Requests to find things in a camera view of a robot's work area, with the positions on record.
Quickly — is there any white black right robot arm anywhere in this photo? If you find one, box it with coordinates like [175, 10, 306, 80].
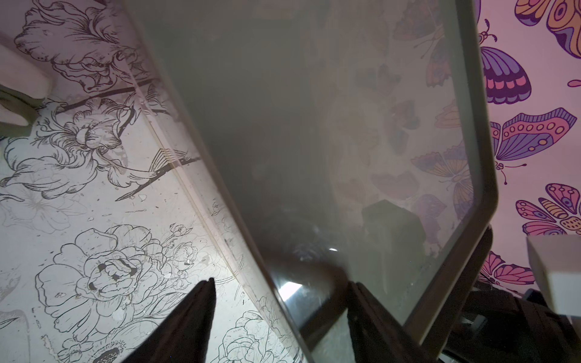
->
[443, 234, 580, 362]

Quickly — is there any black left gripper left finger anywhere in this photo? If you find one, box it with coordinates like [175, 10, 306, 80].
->
[124, 278, 216, 363]

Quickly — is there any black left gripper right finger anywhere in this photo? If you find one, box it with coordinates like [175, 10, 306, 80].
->
[347, 281, 431, 363]

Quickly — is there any grey white work glove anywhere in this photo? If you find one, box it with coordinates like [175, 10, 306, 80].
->
[1, 45, 52, 138]

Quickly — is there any grey three-drawer storage box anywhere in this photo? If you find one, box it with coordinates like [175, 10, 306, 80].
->
[122, 1, 499, 362]

